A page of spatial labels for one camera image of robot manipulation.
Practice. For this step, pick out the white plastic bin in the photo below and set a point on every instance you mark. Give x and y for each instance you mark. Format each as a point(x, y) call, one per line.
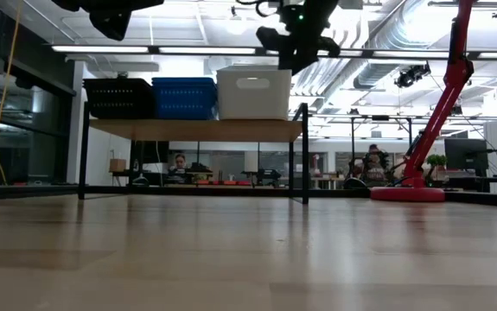
point(252, 103)

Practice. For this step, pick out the person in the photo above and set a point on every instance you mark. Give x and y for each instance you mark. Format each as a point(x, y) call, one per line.
point(180, 160)
point(373, 166)

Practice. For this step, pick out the cardboard box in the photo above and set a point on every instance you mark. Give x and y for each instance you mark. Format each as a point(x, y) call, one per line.
point(117, 165)

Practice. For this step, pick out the green potted plant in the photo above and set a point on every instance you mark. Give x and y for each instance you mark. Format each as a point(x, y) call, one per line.
point(437, 161)

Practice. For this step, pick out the red desk lamp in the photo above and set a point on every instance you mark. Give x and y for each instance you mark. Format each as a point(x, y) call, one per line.
point(408, 194)

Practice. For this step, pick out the black computer monitor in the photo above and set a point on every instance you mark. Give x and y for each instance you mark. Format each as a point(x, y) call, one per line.
point(466, 153)

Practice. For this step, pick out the black background frame rig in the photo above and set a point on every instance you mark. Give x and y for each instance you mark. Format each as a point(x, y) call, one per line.
point(382, 117)

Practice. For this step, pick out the black ceiling camera rig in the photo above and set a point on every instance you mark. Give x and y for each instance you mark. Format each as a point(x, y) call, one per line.
point(410, 77)

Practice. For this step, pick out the wooden shelf with black frame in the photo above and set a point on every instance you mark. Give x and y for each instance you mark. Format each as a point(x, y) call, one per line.
point(196, 130)

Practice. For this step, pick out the black wall screen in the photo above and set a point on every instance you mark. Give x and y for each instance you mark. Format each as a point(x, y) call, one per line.
point(153, 152)

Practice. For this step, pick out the black table frame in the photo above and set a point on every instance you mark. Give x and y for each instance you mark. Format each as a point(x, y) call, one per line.
point(187, 191)

